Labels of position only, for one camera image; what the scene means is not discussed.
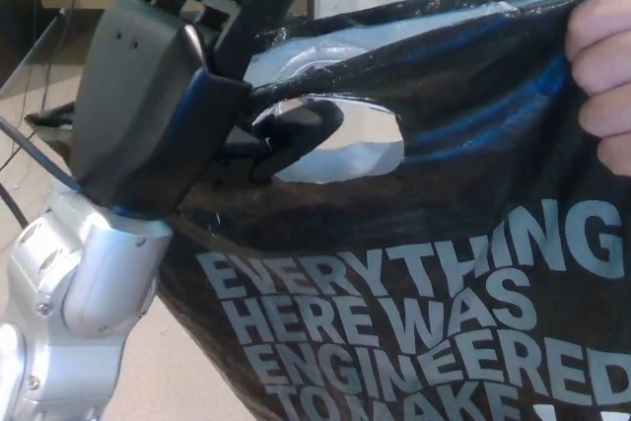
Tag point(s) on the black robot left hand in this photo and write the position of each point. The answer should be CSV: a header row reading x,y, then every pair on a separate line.
x,y
148,110

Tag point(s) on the person bare hand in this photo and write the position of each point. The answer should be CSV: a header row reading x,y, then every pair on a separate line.
x,y
606,56

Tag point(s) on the black printed plastic bag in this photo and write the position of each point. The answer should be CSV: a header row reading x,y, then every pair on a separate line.
x,y
443,169

